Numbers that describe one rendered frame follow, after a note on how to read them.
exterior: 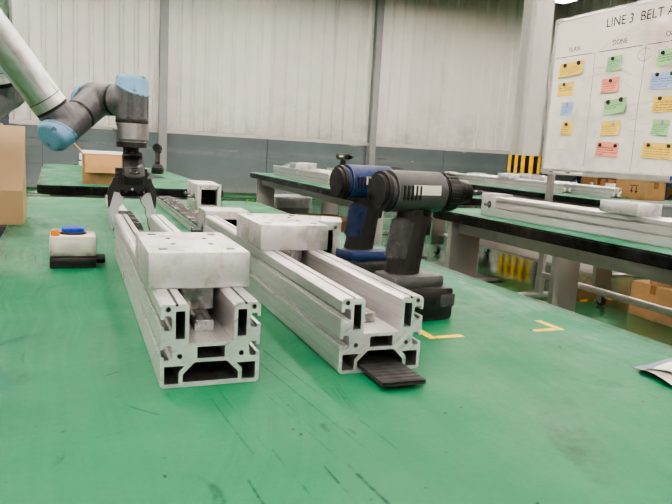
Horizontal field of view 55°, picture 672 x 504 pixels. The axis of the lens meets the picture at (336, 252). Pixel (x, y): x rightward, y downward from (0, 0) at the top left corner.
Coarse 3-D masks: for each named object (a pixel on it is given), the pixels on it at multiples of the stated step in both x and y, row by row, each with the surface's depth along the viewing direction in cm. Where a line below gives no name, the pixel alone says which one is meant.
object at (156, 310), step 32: (128, 224) 121; (160, 224) 124; (128, 256) 101; (128, 288) 101; (224, 288) 72; (160, 320) 66; (192, 320) 70; (224, 320) 70; (256, 320) 68; (160, 352) 65; (192, 352) 65; (224, 352) 66; (256, 352) 67; (160, 384) 64; (192, 384) 65
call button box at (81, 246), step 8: (64, 232) 121; (80, 232) 122; (88, 232) 125; (56, 240) 118; (64, 240) 118; (72, 240) 119; (80, 240) 119; (88, 240) 120; (56, 248) 118; (64, 248) 119; (72, 248) 119; (80, 248) 120; (88, 248) 120; (56, 256) 118; (64, 256) 119; (72, 256) 120; (80, 256) 120; (88, 256) 121; (96, 256) 124; (104, 256) 125; (56, 264) 119; (64, 264) 119; (72, 264) 120; (80, 264) 120; (88, 264) 121
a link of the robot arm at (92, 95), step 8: (80, 88) 154; (88, 88) 153; (96, 88) 153; (104, 88) 152; (72, 96) 155; (80, 96) 150; (88, 96) 151; (96, 96) 152; (104, 96) 151; (88, 104) 150; (96, 104) 151; (104, 104) 152; (96, 112) 151; (104, 112) 154; (96, 120) 152
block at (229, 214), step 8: (200, 208) 149; (208, 208) 148; (216, 208) 150; (224, 208) 151; (232, 208) 152; (240, 208) 153; (200, 216) 149; (224, 216) 145; (232, 216) 145; (200, 224) 149; (208, 224) 144; (232, 224) 148
